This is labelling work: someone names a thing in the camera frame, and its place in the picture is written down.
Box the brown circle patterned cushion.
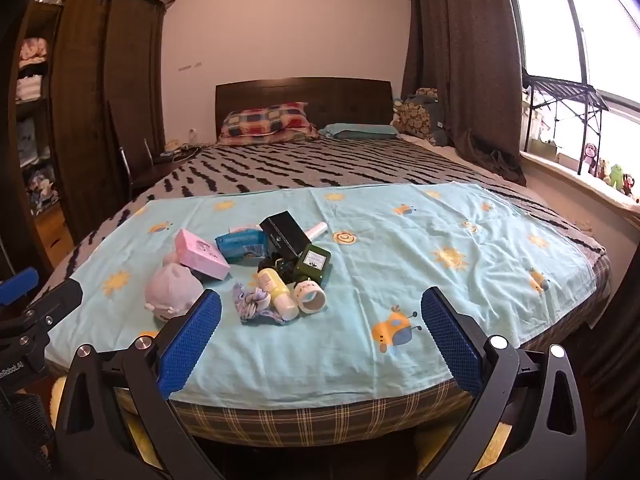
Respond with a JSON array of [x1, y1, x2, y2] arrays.
[[392, 87, 441, 144]]

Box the lavender plush toy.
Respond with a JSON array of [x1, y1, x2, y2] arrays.
[[144, 252, 205, 322]]

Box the plaid bed mattress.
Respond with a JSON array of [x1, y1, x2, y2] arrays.
[[114, 255, 614, 449]]

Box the white plastic spool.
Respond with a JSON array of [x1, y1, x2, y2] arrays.
[[293, 280, 329, 315]]

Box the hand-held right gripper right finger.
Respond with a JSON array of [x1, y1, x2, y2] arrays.
[[417, 286, 587, 480]]

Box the purple patterned cloth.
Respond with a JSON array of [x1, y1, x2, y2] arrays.
[[231, 281, 286, 327]]

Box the red blue plaid pillow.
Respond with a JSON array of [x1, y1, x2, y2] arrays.
[[216, 102, 319, 146]]

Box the dark wooden wardrobe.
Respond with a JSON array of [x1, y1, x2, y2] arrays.
[[0, 0, 169, 272]]

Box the pink box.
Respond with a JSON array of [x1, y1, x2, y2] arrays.
[[174, 228, 232, 282]]

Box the white cables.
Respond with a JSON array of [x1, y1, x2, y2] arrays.
[[164, 139, 202, 160]]

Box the blue tissue packet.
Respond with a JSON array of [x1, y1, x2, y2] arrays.
[[215, 229, 269, 264]]

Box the mixed coloured clothes pile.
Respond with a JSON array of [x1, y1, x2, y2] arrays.
[[27, 167, 60, 211]]

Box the brown curtain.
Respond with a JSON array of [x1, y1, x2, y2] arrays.
[[400, 0, 527, 187]]

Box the teal pillow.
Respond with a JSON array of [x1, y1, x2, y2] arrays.
[[318, 122, 401, 141]]

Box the white folded clothes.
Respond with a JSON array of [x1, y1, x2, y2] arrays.
[[15, 74, 43, 103]]

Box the black box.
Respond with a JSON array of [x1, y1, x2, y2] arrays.
[[259, 209, 310, 261]]

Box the light blue printed sheet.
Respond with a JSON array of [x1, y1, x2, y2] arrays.
[[45, 181, 599, 406]]

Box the yellow bottle white cap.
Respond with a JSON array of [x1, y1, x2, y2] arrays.
[[256, 267, 300, 321]]

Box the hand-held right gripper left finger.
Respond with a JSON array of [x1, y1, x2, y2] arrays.
[[54, 289, 224, 480]]

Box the black folding drying rack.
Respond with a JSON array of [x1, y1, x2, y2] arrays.
[[520, 67, 611, 177]]

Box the small black gadget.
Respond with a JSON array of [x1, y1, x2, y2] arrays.
[[257, 254, 297, 284]]

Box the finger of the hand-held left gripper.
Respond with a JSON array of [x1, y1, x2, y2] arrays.
[[22, 279, 84, 334], [0, 267, 40, 307]]

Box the grey blue cushion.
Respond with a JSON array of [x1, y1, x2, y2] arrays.
[[419, 95, 449, 147]]

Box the metal frame chair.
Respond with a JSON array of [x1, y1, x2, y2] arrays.
[[107, 100, 156, 197]]

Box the blue folded clothes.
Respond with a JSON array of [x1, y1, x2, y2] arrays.
[[17, 120, 51, 167]]

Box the grey black striped blanket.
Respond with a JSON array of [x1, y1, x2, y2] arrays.
[[30, 137, 609, 286]]

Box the pink folded clothes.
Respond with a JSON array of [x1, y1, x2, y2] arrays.
[[19, 37, 50, 68]]

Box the dark wooden headboard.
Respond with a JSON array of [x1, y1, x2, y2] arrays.
[[215, 77, 394, 142]]

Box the window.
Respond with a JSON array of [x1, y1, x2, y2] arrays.
[[509, 0, 640, 116]]

